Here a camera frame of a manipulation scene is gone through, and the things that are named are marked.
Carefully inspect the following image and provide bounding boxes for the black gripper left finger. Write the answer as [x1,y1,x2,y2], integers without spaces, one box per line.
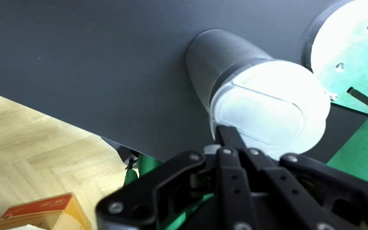
[96,125,259,230]

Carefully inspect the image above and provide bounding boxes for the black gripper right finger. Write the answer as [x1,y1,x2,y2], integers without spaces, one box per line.
[227,125,368,230]

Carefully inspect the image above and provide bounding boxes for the green cloth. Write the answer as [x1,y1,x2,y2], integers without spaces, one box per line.
[124,114,368,230]

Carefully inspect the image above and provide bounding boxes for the orange cardboard box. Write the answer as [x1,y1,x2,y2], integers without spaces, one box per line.
[0,192,92,230]

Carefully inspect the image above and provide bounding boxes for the green disc with holes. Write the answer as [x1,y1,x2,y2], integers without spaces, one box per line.
[303,0,368,119]

